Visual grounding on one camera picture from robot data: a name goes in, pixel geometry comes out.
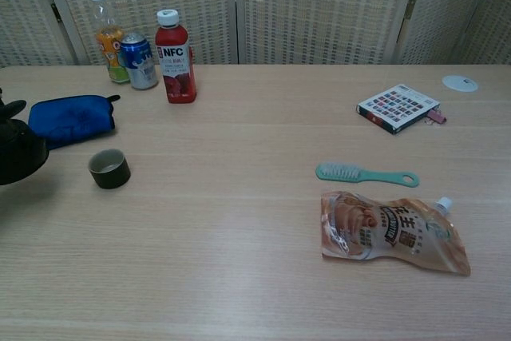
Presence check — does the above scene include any white round lid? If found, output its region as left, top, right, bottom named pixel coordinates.
left=442, top=74, right=479, bottom=93

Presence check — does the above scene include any pink binder clip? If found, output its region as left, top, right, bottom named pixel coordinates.
left=425, top=105, right=448, bottom=125

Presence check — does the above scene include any orange spouted sauce pouch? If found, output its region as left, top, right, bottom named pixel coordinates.
left=319, top=190, right=472, bottom=277

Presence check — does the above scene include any dark ceramic teacup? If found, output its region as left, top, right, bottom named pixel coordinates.
left=87, top=148, right=132, bottom=190

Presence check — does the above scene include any blue white drink can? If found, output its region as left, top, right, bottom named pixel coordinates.
left=120, top=32, right=160, bottom=91

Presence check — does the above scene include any red NFC juice bottle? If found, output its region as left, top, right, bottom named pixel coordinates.
left=154, top=9, right=198, bottom=105

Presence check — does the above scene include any clear orange drink bottle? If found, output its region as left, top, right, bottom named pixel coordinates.
left=87, top=0, right=131, bottom=85

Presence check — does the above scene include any green plastic brush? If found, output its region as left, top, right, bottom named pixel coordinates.
left=315, top=161, right=421, bottom=188

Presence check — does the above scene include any blue zipper pouch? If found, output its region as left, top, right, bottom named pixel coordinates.
left=27, top=94, right=121, bottom=152

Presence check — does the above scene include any black teapot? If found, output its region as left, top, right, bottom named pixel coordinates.
left=0, top=115, right=51, bottom=186

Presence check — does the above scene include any woven folding screen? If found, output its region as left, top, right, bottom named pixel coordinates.
left=0, top=0, right=511, bottom=69

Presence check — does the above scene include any book with colourful grid cover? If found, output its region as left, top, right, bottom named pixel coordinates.
left=355, top=83, right=442, bottom=136

